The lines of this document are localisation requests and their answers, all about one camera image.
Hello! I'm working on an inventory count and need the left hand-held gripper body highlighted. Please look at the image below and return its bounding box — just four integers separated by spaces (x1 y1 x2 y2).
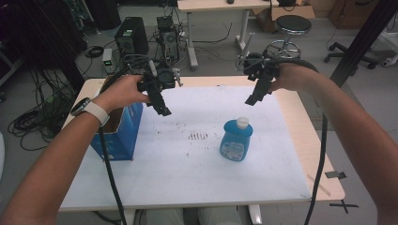
136 67 185 93

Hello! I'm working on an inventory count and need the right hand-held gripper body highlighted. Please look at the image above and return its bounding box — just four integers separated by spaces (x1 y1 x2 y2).
236 31 280 83

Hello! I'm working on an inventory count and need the blue cardboard box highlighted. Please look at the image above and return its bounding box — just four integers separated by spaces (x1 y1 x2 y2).
90 77 145 162

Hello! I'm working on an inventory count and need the blue bottle with white cap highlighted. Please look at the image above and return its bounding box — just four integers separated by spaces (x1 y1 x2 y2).
219 116 254 162

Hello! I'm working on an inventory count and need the person's right hand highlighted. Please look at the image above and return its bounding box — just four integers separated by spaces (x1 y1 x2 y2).
268 62 315 94

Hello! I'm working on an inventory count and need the person's left hand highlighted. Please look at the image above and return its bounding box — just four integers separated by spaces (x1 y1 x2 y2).
92 74 152 114

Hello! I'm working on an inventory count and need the open computer tower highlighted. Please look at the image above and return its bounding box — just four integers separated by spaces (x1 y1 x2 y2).
156 15 181 61

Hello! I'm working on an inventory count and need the black round stool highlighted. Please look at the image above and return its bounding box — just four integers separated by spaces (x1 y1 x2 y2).
262 14 313 61

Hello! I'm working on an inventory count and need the black computer tower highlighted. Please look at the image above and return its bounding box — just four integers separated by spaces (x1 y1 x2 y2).
114 16 150 58

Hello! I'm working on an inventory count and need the small grey power supply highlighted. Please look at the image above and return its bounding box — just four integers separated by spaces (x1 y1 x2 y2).
101 48 115 75

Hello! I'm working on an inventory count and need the brown cardboard box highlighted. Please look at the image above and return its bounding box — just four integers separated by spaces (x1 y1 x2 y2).
251 4 316 34

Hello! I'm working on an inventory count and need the smartwatch with white band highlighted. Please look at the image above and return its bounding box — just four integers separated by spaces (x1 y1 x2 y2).
69 97 111 128

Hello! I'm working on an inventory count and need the light wooden background desk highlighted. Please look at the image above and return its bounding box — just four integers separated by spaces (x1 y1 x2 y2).
176 0 280 70

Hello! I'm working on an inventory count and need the white table mat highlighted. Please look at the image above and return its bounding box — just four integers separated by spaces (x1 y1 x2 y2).
59 85 313 210

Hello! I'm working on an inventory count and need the black office chair base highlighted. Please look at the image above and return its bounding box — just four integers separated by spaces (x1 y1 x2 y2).
323 41 380 70

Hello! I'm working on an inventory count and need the brown wooden cabinet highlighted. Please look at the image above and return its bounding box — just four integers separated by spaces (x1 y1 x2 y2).
328 0 381 31

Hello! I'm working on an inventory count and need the clear tape strip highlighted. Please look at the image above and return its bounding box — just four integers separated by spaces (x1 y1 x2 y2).
306 172 331 197

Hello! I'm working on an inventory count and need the black tape piece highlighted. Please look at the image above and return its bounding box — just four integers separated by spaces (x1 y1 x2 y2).
324 170 347 180

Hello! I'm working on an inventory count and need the white table leg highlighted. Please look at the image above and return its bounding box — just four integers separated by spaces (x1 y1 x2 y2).
248 203 263 225

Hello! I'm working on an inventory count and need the black tape cross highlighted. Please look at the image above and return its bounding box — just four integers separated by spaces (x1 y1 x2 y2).
329 199 360 216

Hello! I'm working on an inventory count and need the thin black floor cable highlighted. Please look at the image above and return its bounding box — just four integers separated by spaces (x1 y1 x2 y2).
191 22 235 45

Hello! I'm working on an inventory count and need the coiled black cable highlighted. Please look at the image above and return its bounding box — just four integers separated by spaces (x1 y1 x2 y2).
84 45 105 59

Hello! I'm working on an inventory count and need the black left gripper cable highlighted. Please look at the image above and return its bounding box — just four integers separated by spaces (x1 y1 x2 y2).
98 54 158 225

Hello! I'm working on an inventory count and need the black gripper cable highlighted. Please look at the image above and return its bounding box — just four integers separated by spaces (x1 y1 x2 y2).
98 54 158 225
271 58 329 225

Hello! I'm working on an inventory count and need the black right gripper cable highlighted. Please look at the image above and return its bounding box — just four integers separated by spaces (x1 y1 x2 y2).
271 58 329 225

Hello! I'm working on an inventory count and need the black metal post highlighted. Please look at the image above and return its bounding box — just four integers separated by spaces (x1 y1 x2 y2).
329 0 398 89

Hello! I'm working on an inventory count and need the black floor cable bundle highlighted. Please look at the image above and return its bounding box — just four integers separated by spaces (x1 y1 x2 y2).
7 67 77 152

